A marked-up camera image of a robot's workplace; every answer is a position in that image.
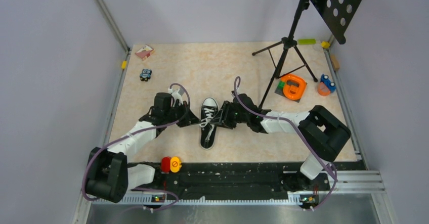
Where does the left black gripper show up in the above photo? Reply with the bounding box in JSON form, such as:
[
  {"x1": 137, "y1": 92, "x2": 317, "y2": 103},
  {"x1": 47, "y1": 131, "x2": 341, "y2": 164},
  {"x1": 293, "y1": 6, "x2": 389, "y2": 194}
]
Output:
[{"x1": 164, "y1": 100, "x2": 201, "y2": 127}]

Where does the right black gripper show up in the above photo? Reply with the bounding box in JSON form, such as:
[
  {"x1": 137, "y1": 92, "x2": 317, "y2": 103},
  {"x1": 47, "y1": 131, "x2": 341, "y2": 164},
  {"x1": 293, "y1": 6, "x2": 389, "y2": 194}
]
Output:
[{"x1": 210, "y1": 101, "x2": 249, "y2": 129}]

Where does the black white canvas sneaker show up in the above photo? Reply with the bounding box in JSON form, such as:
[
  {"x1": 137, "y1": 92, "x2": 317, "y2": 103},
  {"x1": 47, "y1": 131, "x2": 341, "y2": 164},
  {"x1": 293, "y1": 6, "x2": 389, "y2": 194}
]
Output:
[{"x1": 200, "y1": 98, "x2": 219, "y2": 150}]

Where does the white shoelace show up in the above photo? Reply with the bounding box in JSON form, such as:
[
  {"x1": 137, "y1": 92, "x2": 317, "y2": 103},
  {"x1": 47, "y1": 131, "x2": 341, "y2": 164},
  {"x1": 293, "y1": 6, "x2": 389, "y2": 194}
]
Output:
[{"x1": 200, "y1": 106, "x2": 218, "y2": 148}]

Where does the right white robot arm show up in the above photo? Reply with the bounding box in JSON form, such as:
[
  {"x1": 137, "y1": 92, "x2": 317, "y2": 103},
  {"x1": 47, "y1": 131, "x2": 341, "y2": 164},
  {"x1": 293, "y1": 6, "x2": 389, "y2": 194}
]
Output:
[{"x1": 210, "y1": 94, "x2": 351, "y2": 190}]

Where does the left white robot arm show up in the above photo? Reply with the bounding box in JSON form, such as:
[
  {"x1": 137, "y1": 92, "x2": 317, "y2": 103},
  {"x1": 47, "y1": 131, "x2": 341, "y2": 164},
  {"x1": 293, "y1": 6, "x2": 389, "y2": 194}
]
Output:
[{"x1": 81, "y1": 89, "x2": 200, "y2": 203}]

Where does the blue owl toy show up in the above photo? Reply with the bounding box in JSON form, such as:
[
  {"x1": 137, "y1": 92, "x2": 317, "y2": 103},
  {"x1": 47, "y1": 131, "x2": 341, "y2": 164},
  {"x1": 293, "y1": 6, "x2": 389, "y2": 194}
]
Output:
[{"x1": 140, "y1": 69, "x2": 152, "y2": 81}]

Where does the red yellow emergency button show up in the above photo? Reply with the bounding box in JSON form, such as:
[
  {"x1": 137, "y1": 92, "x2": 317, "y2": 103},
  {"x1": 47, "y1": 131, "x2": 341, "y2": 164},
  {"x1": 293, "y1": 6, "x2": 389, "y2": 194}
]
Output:
[{"x1": 160, "y1": 156, "x2": 182, "y2": 173}]

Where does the yellow clip left edge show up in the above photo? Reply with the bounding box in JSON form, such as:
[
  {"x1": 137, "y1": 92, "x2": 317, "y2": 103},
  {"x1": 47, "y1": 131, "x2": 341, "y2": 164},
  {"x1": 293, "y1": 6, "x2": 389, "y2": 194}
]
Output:
[{"x1": 121, "y1": 61, "x2": 127, "y2": 70}]

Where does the pink red box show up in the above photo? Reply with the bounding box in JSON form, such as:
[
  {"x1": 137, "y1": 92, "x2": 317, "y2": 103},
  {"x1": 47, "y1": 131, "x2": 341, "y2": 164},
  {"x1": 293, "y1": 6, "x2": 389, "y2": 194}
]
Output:
[{"x1": 135, "y1": 44, "x2": 155, "y2": 61}]

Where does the blue orange toy car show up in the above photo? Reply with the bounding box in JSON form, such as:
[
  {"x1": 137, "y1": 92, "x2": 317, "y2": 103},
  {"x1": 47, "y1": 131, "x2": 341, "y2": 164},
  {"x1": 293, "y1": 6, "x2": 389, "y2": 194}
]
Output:
[{"x1": 317, "y1": 74, "x2": 336, "y2": 96}]

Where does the green block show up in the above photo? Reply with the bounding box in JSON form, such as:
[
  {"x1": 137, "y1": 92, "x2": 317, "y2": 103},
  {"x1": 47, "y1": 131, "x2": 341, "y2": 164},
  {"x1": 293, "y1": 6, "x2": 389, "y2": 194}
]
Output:
[{"x1": 297, "y1": 38, "x2": 316, "y2": 45}]

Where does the wooden block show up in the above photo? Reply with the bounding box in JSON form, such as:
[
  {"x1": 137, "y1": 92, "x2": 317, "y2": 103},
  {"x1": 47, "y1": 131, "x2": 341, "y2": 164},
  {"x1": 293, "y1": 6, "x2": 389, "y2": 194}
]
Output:
[{"x1": 330, "y1": 55, "x2": 340, "y2": 72}]

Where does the yellow corner block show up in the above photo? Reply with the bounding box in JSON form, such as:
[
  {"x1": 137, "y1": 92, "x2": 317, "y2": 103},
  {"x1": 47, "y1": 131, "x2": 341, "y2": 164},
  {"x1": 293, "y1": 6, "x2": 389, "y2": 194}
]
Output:
[{"x1": 320, "y1": 41, "x2": 331, "y2": 49}]

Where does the black music stand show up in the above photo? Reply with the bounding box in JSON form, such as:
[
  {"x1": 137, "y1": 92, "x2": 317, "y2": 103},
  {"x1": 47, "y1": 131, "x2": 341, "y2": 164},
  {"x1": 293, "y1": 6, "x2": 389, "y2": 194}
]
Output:
[{"x1": 252, "y1": 0, "x2": 362, "y2": 105}]

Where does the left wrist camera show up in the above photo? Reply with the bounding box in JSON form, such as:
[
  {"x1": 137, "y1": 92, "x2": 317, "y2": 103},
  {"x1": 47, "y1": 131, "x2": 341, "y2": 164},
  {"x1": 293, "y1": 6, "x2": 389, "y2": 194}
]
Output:
[{"x1": 168, "y1": 87, "x2": 185, "y2": 106}]

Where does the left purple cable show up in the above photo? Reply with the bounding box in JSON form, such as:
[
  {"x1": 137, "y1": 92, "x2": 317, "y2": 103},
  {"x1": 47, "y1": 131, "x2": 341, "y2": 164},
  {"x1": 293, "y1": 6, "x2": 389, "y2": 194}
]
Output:
[{"x1": 81, "y1": 83, "x2": 191, "y2": 213}]

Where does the purple cable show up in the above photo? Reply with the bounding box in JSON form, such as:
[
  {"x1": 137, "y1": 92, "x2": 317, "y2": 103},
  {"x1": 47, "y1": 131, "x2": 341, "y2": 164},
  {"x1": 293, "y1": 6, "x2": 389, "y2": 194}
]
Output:
[
  {"x1": 81, "y1": 83, "x2": 191, "y2": 213},
  {"x1": 233, "y1": 76, "x2": 338, "y2": 210}
]

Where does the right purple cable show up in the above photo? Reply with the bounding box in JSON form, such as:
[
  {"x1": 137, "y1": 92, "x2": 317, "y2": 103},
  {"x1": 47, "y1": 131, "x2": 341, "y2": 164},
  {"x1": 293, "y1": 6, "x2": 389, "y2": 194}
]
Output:
[{"x1": 233, "y1": 76, "x2": 338, "y2": 210}]

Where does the orange ring toy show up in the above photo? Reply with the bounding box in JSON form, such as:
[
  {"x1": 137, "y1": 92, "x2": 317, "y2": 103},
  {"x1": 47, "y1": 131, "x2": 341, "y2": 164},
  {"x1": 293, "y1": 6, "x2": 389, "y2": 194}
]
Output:
[{"x1": 275, "y1": 74, "x2": 307, "y2": 102}]

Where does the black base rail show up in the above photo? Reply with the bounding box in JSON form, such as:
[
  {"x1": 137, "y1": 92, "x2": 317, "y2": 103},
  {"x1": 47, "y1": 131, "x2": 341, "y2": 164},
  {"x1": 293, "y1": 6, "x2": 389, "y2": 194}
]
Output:
[{"x1": 140, "y1": 162, "x2": 332, "y2": 201}]

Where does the white cable duct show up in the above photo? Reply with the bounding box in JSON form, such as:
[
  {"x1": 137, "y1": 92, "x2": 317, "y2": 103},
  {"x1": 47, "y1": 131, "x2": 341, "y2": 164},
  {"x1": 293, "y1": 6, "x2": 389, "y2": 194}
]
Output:
[{"x1": 119, "y1": 195, "x2": 303, "y2": 205}]

